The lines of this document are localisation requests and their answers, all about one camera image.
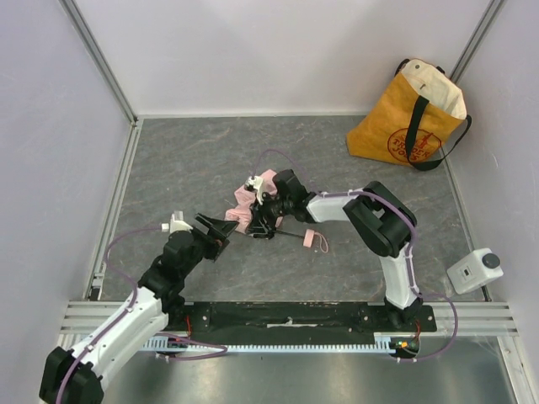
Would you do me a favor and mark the aluminium rail frame front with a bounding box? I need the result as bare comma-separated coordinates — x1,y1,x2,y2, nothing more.
61,300,523,338

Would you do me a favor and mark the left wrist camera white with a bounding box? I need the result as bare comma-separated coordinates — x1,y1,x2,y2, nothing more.
161,210,193,234

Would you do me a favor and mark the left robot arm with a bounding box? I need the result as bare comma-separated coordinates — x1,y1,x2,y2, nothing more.
39,213,238,403

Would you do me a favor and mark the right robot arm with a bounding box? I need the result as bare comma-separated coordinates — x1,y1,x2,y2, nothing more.
244,169,423,327

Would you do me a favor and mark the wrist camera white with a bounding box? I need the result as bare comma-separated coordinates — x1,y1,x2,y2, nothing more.
244,176,265,205
161,210,193,234

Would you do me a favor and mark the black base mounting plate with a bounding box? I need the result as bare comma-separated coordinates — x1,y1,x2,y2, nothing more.
165,301,437,347

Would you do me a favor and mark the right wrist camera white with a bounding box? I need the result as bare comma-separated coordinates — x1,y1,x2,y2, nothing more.
244,176,265,205

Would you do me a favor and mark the pink folding umbrella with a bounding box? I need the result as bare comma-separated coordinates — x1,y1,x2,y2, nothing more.
225,169,329,253

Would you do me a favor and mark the yellow Trader Joe's tote bag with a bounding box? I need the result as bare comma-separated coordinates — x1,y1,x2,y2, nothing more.
346,59,472,172

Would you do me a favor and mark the light blue cable duct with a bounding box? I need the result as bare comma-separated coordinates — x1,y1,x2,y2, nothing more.
139,335,396,354

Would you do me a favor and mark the white box with grey knob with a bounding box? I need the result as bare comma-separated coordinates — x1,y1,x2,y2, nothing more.
446,248,504,295

